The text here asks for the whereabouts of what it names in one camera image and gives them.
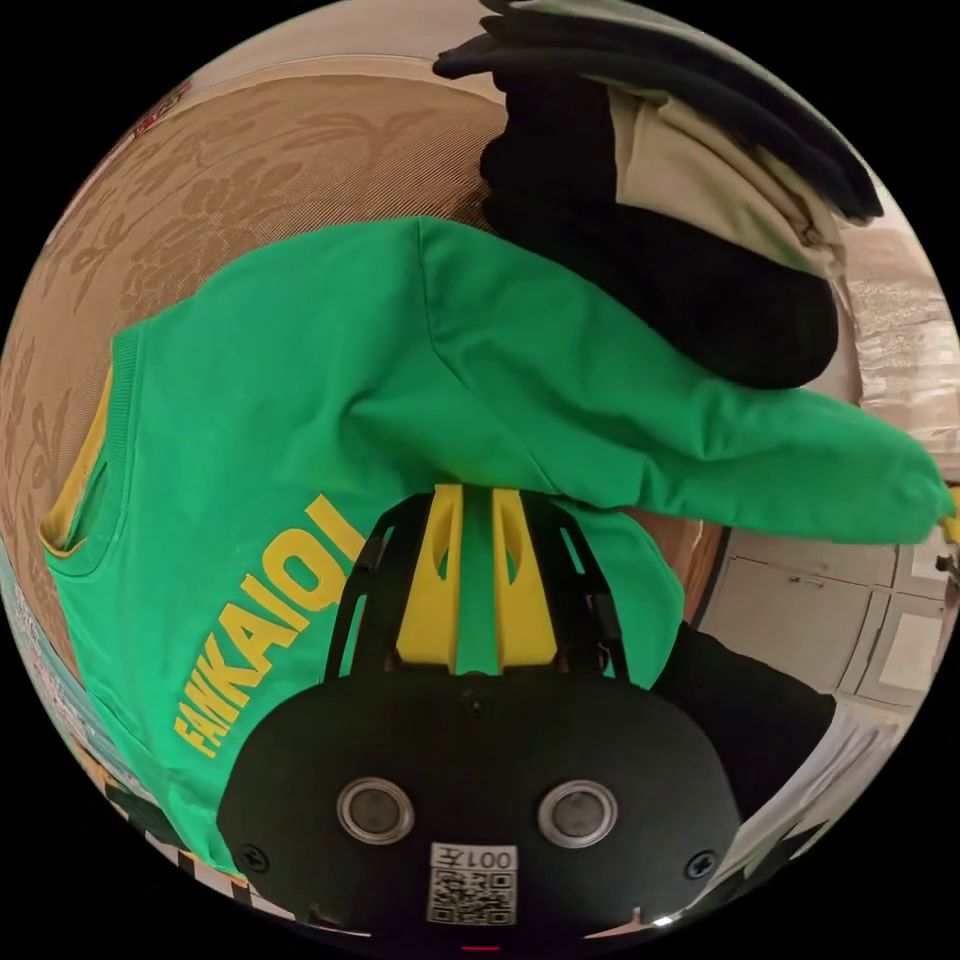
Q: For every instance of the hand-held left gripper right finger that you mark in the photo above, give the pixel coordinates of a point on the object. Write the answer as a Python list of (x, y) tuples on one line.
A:
[(525, 615)]

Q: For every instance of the person's body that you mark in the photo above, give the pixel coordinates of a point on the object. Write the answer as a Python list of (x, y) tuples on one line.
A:
[(750, 727)]

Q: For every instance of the pile of clothes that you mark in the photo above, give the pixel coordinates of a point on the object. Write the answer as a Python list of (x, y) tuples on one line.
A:
[(660, 255)]

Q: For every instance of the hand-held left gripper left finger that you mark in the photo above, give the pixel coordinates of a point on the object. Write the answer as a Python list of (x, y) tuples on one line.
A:
[(427, 607)]

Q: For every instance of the white cupboard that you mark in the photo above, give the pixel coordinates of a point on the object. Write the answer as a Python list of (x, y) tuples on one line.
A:
[(817, 615)]

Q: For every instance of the green long-sleeve shirt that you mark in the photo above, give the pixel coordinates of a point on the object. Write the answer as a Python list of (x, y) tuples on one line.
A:
[(315, 390)]

